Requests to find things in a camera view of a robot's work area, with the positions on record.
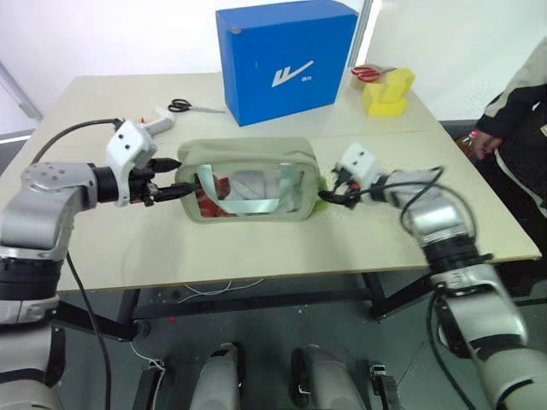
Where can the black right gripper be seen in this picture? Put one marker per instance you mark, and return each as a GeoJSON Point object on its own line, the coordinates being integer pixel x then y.
{"type": "Point", "coordinates": [347, 188]}

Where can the green pouch with clear window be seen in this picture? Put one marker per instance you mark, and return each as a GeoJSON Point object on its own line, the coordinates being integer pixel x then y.
{"type": "Point", "coordinates": [252, 154]}

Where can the yellow foam block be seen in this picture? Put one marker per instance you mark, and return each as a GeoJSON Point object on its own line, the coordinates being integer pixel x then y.
{"type": "Point", "coordinates": [378, 104]}
{"type": "Point", "coordinates": [399, 83]}

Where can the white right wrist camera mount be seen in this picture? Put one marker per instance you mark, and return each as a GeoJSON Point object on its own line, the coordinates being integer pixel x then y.
{"type": "Point", "coordinates": [361, 162]}

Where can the silver robot leg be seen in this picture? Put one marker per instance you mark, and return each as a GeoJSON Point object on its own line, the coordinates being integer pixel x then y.
{"type": "Point", "coordinates": [218, 380]}
{"type": "Point", "coordinates": [327, 380]}

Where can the white packet inside pouch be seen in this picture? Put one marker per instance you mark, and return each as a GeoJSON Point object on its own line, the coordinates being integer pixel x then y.
{"type": "Point", "coordinates": [265, 188]}

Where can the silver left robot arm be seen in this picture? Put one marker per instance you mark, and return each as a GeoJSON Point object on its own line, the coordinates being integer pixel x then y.
{"type": "Point", "coordinates": [40, 200]}

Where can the bottle with red cap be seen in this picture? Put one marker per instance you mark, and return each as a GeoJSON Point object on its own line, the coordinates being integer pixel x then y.
{"type": "Point", "coordinates": [468, 143]}

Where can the person in black white jacket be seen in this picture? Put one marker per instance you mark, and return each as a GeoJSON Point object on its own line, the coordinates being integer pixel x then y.
{"type": "Point", "coordinates": [521, 128]}

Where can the white glue gun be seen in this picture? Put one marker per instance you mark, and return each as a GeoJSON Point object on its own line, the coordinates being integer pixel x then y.
{"type": "Point", "coordinates": [160, 123]}

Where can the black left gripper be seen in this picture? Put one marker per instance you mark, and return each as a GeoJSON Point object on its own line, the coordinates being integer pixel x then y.
{"type": "Point", "coordinates": [140, 188]}

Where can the red item inside pouch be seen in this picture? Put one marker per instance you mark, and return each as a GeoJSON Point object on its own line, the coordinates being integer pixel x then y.
{"type": "Point", "coordinates": [213, 200]}

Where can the person's bare hand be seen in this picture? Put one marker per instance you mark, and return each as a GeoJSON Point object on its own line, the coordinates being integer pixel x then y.
{"type": "Point", "coordinates": [489, 145]}

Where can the black robot foot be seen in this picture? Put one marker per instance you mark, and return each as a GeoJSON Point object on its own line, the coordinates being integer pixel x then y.
{"type": "Point", "coordinates": [149, 386]}
{"type": "Point", "coordinates": [384, 386]}

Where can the blue cardboard box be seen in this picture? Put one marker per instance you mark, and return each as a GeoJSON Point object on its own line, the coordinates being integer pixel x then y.
{"type": "Point", "coordinates": [282, 64]}

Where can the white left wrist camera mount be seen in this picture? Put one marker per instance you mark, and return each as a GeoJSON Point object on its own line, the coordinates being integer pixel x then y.
{"type": "Point", "coordinates": [128, 147]}

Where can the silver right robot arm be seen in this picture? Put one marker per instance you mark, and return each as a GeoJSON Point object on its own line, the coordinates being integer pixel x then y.
{"type": "Point", "coordinates": [461, 273]}

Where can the black metal table frame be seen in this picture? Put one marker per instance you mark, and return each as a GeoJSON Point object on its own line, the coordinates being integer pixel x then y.
{"type": "Point", "coordinates": [239, 303]}

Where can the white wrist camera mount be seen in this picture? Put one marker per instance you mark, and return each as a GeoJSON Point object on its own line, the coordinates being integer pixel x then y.
{"type": "Point", "coordinates": [361, 162]}
{"type": "Point", "coordinates": [128, 147]}

